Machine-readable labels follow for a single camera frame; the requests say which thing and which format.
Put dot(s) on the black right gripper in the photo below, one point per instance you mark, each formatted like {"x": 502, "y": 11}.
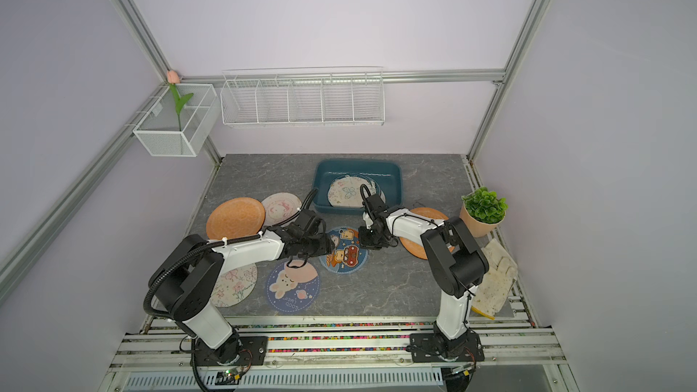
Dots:
{"x": 364, "y": 244}

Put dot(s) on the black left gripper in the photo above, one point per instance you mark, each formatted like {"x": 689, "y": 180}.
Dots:
{"x": 325, "y": 246}

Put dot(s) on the small blue coaster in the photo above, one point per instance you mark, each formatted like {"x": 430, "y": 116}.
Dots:
{"x": 347, "y": 255}

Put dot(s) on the orange coaster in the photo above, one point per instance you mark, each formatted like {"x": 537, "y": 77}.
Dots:
{"x": 239, "y": 217}
{"x": 414, "y": 248}

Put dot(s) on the purple pink bunny coaster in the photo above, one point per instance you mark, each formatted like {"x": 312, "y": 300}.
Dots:
{"x": 293, "y": 288}

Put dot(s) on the white butterfly coaster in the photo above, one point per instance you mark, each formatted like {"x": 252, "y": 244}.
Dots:
{"x": 345, "y": 191}

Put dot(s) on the teal plastic storage box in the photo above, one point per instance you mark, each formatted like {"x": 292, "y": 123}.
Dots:
{"x": 386, "y": 174}

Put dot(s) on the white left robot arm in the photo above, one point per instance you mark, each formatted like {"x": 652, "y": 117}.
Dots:
{"x": 182, "y": 287}

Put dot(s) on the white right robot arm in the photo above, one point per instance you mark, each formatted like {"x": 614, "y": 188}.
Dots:
{"x": 456, "y": 261}

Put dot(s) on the white mesh box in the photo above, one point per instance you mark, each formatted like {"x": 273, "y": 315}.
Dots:
{"x": 158, "y": 130}

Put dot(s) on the pink striped bunny coaster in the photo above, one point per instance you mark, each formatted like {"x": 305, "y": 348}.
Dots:
{"x": 280, "y": 207}

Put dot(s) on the white pink floral coaster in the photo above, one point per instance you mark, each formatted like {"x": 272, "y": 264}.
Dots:
{"x": 234, "y": 286}

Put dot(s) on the green potted plant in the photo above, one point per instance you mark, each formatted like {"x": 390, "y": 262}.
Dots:
{"x": 482, "y": 211}

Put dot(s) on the pink artificial tulip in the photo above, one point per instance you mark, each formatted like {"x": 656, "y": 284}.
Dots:
{"x": 180, "y": 100}

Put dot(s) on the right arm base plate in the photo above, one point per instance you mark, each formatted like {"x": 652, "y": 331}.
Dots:
{"x": 434, "y": 347}

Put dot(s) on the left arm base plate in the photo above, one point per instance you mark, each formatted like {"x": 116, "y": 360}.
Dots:
{"x": 244, "y": 351}

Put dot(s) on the white wire basket shelf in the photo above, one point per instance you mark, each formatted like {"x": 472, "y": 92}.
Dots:
{"x": 341, "y": 95}

